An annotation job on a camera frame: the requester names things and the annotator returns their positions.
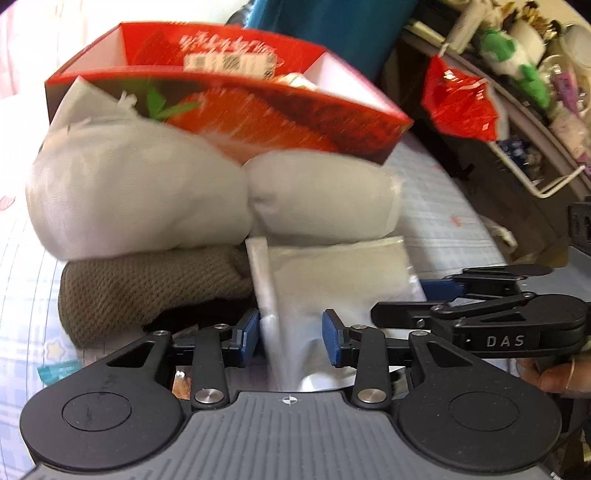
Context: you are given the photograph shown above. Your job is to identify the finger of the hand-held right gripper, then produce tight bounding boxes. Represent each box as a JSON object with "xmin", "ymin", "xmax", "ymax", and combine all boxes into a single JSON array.
[
  {"xmin": 418, "ymin": 264, "xmax": 553, "ymax": 301},
  {"xmin": 370, "ymin": 292, "xmax": 532, "ymax": 331}
]

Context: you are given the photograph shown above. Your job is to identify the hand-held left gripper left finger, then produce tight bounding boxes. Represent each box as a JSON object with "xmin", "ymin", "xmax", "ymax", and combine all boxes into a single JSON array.
[{"xmin": 106, "ymin": 308, "xmax": 262, "ymax": 411}]

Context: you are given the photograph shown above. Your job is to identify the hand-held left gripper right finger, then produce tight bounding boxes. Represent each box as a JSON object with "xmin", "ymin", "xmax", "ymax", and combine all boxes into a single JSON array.
[{"xmin": 322, "ymin": 308, "xmax": 481, "ymax": 409}]

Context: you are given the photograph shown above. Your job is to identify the silver plastic packet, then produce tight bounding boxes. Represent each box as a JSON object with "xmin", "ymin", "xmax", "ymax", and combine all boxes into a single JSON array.
[{"xmin": 245, "ymin": 235, "xmax": 428, "ymax": 393}]

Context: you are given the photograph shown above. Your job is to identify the brown knitted cloth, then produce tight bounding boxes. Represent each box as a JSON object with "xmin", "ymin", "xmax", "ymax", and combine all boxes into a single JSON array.
[{"xmin": 58, "ymin": 244, "xmax": 257, "ymax": 347}]

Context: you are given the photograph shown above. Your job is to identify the small white cloth pouch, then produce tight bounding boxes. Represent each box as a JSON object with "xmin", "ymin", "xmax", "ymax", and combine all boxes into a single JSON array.
[{"xmin": 242, "ymin": 150, "xmax": 402, "ymax": 247}]

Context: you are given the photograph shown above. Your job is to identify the large white cloth bag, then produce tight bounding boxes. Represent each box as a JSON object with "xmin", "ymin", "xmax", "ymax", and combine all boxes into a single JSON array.
[{"xmin": 25, "ymin": 76, "xmax": 252, "ymax": 259}]

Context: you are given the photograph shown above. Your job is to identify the red strawberry print cardboard box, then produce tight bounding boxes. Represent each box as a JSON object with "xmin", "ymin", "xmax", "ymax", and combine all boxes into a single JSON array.
[{"xmin": 45, "ymin": 21, "xmax": 414, "ymax": 167}]

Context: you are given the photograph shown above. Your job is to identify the person's right hand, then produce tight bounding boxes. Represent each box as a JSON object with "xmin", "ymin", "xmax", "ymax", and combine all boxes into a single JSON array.
[{"xmin": 516, "ymin": 344, "xmax": 591, "ymax": 395}]

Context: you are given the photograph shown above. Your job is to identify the red plastic bag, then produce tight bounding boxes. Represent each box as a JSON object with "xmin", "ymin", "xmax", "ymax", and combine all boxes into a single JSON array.
[{"xmin": 422, "ymin": 55, "xmax": 499, "ymax": 144}]

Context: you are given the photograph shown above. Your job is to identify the teal plastic wrapper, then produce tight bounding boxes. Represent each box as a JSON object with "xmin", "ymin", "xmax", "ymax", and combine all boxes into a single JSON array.
[{"xmin": 38, "ymin": 362, "xmax": 81, "ymax": 384}]

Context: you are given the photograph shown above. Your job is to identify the green and white plush toy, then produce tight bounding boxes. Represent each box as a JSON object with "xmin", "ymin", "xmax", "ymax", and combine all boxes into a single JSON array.
[{"xmin": 478, "ymin": 28, "xmax": 552, "ymax": 109}]

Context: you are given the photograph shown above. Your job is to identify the white bottle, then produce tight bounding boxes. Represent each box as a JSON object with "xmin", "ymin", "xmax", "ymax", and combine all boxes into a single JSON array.
[{"xmin": 450, "ymin": 0, "xmax": 490, "ymax": 51}]

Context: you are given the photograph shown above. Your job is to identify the white makeup brush holder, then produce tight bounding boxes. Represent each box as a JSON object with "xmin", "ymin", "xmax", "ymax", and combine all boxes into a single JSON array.
[{"xmin": 508, "ymin": 18, "xmax": 546, "ymax": 61}]

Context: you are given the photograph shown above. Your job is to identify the white wire rack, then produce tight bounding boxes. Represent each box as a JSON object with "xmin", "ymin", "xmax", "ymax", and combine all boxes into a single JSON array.
[{"xmin": 406, "ymin": 18, "xmax": 587, "ymax": 199}]

